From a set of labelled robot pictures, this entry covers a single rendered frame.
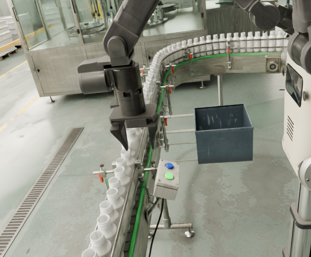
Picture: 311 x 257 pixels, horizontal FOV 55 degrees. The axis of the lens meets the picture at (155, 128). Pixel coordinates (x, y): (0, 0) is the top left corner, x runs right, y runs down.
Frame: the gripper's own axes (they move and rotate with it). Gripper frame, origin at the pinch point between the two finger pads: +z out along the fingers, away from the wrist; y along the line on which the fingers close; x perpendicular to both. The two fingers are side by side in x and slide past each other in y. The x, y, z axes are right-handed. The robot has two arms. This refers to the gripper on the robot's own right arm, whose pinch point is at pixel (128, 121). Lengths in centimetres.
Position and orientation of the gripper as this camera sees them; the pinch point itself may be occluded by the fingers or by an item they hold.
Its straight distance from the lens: 122.9
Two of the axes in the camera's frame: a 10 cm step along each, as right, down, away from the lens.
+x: -0.9, 4.7, -8.8
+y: -9.8, 1.0, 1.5
